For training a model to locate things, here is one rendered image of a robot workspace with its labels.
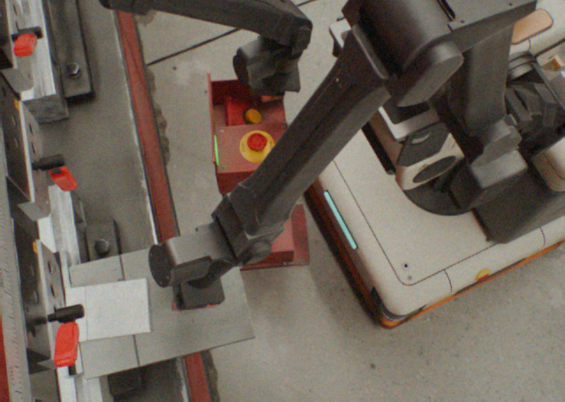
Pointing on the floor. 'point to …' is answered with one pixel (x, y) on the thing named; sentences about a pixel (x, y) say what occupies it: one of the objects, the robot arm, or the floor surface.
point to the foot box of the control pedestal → (288, 245)
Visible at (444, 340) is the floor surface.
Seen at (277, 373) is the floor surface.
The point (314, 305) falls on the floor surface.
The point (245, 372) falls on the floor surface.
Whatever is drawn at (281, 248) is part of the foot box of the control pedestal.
